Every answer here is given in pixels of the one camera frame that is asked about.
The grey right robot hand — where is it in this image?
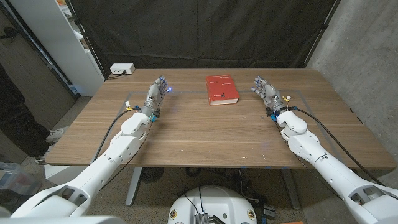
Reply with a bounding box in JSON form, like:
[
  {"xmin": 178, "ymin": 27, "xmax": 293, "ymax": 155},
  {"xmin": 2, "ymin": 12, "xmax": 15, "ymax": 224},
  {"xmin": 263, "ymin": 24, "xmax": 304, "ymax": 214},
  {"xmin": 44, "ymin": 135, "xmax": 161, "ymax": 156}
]
[{"xmin": 250, "ymin": 75, "xmax": 289, "ymax": 117}]

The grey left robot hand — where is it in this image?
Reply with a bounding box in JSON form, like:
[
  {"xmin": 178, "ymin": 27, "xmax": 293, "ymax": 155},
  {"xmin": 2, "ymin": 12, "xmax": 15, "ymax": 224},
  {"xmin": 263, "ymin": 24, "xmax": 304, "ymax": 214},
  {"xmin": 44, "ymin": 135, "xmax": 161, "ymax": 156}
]
[{"xmin": 141, "ymin": 75, "xmax": 172, "ymax": 118}]

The red notebook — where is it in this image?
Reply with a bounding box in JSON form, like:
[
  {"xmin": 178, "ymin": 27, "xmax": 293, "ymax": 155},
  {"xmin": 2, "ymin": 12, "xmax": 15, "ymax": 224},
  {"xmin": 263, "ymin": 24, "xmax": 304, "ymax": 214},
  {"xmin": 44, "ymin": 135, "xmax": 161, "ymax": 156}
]
[{"xmin": 205, "ymin": 74, "xmax": 240, "ymax": 106}]

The white power strip box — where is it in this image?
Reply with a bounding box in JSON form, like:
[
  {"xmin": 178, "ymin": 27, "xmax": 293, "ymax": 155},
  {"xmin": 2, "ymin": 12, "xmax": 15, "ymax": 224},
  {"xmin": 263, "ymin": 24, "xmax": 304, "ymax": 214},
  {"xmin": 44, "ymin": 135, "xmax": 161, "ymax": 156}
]
[{"xmin": 109, "ymin": 63, "xmax": 136, "ymax": 75}]

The black backdrop stand pole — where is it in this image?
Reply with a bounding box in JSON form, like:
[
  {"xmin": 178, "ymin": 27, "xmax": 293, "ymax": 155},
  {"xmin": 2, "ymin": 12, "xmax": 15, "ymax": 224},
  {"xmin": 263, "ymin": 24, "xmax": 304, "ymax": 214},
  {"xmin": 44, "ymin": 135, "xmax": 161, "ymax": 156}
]
[
  {"xmin": 63, "ymin": 0, "xmax": 108, "ymax": 79},
  {"xmin": 303, "ymin": 0, "xmax": 341, "ymax": 68}
]

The black fabric backdrop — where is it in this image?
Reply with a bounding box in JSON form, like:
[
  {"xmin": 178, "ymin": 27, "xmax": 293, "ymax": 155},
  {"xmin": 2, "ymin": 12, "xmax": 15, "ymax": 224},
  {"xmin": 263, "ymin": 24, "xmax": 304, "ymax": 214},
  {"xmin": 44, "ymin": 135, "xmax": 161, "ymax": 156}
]
[{"xmin": 68, "ymin": 0, "xmax": 338, "ymax": 77}]

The round black fan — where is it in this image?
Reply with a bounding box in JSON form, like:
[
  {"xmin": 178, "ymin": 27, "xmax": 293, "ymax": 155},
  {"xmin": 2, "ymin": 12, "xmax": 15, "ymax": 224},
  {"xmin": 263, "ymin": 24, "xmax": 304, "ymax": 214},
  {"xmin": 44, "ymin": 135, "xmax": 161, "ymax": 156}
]
[{"xmin": 140, "ymin": 167, "xmax": 165, "ymax": 184}]

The white table leg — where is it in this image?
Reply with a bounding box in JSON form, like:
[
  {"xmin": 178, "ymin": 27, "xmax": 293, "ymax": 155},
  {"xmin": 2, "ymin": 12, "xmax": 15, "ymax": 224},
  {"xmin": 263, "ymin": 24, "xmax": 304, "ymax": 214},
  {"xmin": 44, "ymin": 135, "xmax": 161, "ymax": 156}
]
[
  {"xmin": 280, "ymin": 167, "xmax": 301, "ymax": 211},
  {"xmin": 125, "ymin": 167, "xmax": 143, "ymax": 207}
]

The white sneaker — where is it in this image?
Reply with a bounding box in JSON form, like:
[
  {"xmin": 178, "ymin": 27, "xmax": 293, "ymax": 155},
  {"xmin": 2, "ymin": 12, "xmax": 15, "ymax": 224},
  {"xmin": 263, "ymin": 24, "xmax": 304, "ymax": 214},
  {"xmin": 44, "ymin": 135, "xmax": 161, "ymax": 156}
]
[
  {"xmin": 33, "ymin": 145, "xmax": 54, "ymax": 165},
  {"xmin": 45, "ymin": 128, "xmax": 65, "ymax": 144}
]

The white cabinet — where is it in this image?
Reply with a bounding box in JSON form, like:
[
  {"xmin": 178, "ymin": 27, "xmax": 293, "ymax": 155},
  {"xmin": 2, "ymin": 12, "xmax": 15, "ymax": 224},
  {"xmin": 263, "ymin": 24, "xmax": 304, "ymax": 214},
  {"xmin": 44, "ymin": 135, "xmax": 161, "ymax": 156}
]
[{"xmin": 9, "ymin": 0, "xmax": 105, "ymax": 97}]

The white flat box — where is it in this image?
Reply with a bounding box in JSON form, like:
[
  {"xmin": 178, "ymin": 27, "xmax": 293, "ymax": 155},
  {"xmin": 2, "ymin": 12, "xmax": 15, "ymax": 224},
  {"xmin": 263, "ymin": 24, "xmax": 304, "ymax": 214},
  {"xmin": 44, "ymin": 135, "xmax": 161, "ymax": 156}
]
[{"xmin": 44, "ymin": 164, "xmax": 88, "ymax": 187}]

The white robot torso base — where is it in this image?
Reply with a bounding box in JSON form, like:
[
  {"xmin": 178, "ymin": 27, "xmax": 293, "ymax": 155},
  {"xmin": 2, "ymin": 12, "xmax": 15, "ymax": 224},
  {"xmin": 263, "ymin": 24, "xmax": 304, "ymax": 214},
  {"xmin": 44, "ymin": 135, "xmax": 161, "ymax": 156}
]
[{"xmin": 167, "ymin": 185, "xmax": 258, "ymax": 224}]

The person in dark trousers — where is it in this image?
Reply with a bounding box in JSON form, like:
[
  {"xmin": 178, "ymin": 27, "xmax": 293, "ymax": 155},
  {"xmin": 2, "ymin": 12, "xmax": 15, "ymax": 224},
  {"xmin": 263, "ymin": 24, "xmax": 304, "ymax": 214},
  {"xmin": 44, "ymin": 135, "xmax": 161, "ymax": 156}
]
[{"xmin": 0, "ymin": 63, "xmax": 51, "ymax": 158}]

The clear plastic storage bin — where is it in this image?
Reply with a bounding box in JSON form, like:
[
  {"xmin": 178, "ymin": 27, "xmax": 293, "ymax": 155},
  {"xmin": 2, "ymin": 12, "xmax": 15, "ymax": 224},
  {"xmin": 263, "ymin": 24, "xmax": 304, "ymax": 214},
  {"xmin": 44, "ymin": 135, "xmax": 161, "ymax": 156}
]
[{"xmin": 0, "ymin": 162, "xmax": 42, "ymax": 196}]

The black power strip cord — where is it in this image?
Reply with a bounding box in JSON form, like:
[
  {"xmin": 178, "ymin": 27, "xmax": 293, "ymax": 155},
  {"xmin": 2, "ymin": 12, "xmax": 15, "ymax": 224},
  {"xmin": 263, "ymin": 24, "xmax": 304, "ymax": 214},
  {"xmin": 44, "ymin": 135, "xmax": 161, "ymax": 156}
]
[{"xmin": 104, "ymin": 70, "xmax": 127, "ymax": 81}]

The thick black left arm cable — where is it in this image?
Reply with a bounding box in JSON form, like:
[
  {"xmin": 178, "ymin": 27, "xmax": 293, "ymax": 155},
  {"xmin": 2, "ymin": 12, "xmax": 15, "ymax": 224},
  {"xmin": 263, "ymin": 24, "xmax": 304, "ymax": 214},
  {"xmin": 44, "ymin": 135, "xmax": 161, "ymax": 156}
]
[{"xmin": 91, "ymin": 108, "xmax": 137, "ymax": 163}]

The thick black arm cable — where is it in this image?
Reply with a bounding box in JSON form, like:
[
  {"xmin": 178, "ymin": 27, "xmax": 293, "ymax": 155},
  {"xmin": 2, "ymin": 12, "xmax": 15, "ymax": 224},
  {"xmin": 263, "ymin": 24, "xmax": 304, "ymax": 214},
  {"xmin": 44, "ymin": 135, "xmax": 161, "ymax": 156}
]
[
  {"xmin": 290, "ymin": 106, "xmax": 386, "ymax": 187},
  {"xmin": 91, "ymin": 108, "xmax": 137, "ymax": 163}
]

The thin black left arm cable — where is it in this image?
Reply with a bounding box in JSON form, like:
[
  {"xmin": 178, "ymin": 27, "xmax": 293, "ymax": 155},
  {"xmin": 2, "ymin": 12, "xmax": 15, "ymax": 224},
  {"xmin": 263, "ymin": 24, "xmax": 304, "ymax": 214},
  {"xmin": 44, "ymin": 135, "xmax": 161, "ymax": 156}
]
[{"xmin": 98, "ymin": 123, "xmax": 152, "ymax": 191}]

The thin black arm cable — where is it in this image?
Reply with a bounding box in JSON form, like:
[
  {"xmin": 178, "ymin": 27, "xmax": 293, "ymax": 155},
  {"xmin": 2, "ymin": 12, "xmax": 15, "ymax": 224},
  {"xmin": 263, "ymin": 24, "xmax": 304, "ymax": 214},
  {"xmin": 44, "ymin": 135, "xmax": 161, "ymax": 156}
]
[
  {"xmin": 272, "ymin": 120, "xmax": 345, "ymax": 200},
  {"xmin": 98, "ymin": 123, "xmax": 152, "ymax": 191}
]

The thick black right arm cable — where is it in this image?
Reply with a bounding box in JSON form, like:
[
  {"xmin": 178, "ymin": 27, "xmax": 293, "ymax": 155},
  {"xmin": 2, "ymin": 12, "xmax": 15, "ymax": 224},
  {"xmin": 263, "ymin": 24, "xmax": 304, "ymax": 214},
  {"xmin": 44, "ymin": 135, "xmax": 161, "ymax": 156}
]
[{"xmin": 290, "ymin": 106, "xmax": 386, "ymax": 187}]

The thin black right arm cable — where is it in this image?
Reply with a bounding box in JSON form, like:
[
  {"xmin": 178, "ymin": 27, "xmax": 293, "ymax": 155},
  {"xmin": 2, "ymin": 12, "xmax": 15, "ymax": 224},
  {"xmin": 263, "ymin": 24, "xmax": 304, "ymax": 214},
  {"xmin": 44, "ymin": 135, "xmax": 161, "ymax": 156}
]
[{"xmin": 272, "ymin": 120, "xmax": 345, "ymax": 200}]

